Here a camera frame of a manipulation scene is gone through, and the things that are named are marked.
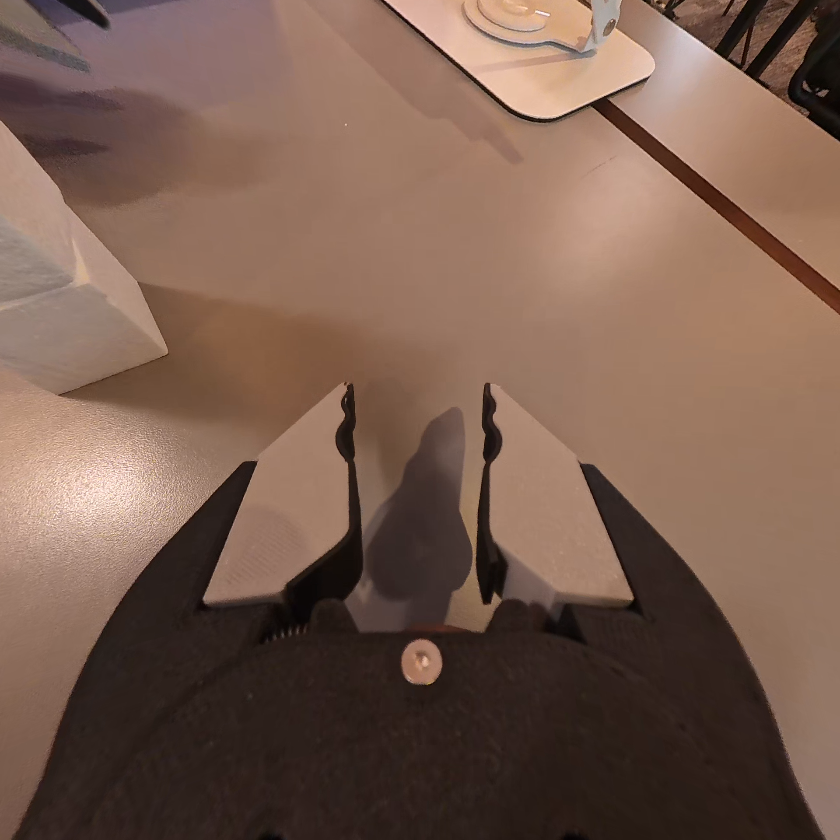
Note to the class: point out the white hard foam cube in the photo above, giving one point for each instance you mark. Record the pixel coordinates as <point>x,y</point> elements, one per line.
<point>79,334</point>
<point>33,197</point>

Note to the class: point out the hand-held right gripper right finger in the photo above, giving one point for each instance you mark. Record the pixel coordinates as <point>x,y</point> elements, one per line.
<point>551,525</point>

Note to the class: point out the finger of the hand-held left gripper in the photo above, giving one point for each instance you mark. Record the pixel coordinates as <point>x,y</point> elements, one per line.
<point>39,39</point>

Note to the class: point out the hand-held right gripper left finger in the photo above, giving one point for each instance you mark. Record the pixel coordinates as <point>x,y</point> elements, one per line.
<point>289,525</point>

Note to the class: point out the white stand with wooden board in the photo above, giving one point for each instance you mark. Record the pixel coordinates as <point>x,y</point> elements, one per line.
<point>558,79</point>

